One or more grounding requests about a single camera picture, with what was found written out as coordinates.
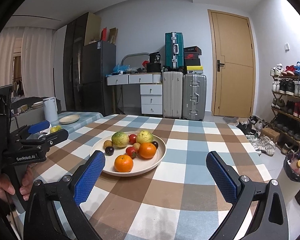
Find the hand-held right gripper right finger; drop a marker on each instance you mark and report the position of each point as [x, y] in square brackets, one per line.
[222, 177]

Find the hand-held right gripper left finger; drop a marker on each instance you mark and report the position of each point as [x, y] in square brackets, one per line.
[90, 177]

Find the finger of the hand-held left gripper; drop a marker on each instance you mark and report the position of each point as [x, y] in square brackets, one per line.
[57, 137]
[38, 126]

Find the dark purple plum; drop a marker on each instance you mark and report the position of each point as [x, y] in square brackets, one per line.
[109, 151]
[155, 144]

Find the white plate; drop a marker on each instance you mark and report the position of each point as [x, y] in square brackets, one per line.
[101, 143]

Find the orange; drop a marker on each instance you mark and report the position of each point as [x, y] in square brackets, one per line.
[147, 150]
[123, 163]

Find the red tomato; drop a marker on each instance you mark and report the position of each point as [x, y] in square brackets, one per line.
[132, 138]
[130, 151]

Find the small reddish brown fruit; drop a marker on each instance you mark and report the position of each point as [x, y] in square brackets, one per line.
[136, 146]

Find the person's left hand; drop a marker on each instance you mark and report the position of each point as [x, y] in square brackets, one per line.
[0, 185]

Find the yellow green fruit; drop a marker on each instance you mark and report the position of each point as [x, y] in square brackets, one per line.
[54, 129]

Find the white cylindrical canister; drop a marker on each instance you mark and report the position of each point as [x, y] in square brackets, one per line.
[50, 108]

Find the beige plate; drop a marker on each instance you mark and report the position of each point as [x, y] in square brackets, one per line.
[69, 119]

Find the green guava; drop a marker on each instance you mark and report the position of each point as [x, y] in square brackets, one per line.
[120, 140]

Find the brown blue checkered tablecloth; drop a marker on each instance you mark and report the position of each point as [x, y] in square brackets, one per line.
[180, 155]

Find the pile of loose shoes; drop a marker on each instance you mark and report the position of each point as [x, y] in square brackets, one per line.
[257, 135]

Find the grey door mat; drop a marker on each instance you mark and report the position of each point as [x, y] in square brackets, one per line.
[231, 120]

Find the cardboard box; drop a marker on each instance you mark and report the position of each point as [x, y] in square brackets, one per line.
[268, 135]

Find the white curtain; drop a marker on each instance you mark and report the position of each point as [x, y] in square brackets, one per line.
[37, 60]
[2, 62]

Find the yellow guava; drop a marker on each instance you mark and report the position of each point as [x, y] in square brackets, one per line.
[144, 137]

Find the black trash bin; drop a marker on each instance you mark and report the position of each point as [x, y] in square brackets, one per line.
[293, 190]

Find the dark grey refrigerator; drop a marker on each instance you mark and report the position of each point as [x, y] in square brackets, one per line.
[97, 75]

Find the dark wardrobe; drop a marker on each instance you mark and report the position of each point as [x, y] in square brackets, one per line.
[75, 55]

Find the silver suitcase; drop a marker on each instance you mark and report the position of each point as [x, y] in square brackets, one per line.
[194, 97]

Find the blue plastic bag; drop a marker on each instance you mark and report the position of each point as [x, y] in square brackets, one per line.
[121, 68]

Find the beige suitcase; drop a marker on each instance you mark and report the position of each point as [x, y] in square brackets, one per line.
[172, 95]

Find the white desk with drawers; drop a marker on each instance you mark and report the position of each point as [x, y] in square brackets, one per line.
[151, 97]

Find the wooden shoe rack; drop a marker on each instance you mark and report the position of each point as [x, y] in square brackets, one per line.
[287, 95]

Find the wooden door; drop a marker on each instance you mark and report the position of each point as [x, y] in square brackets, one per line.
[232, 67]

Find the yellow black shoe box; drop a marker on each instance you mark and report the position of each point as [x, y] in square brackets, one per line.
[195, 70]

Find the rows of racked shoes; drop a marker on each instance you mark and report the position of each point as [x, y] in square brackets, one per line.
[290, 87]

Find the flat cardboard piece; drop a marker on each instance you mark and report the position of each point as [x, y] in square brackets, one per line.
[113, 35]

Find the black bag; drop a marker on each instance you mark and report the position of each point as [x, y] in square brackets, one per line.
[155, 57]

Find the black red shoe box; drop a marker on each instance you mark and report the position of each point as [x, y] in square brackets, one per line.
[193, 50]

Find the teal suitcase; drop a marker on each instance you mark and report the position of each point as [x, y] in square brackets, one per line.
[174, 50]

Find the grey arched frame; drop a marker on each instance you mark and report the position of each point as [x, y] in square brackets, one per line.
[130, 55]

